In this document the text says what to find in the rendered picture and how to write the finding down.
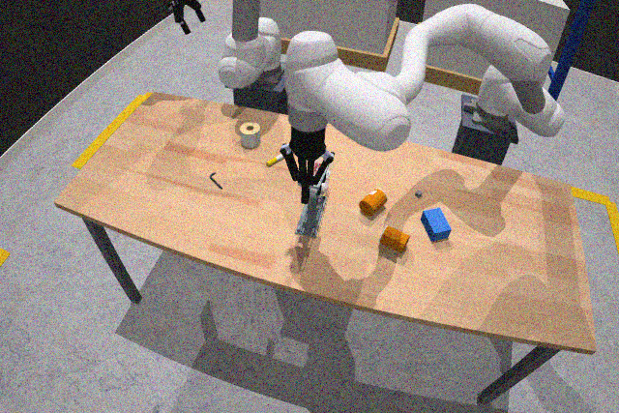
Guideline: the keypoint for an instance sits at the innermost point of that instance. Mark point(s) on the blue rectangular block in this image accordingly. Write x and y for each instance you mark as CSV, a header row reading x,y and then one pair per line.
x,y
435,224

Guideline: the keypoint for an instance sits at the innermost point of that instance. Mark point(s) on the orange-brown cylinder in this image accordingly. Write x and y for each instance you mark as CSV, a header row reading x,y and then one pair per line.
x,y
373,202
394,239

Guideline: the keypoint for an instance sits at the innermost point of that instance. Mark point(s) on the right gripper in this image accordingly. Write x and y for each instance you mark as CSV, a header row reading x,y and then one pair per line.
x,y
178,11

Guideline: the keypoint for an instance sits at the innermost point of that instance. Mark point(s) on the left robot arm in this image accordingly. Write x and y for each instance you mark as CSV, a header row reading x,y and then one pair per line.
x,y
371,108

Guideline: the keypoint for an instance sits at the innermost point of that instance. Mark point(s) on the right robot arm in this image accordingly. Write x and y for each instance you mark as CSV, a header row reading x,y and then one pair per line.
x,y
244,59

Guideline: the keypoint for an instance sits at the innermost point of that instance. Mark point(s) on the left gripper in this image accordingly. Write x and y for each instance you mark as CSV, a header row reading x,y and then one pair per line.
x,y
309,147

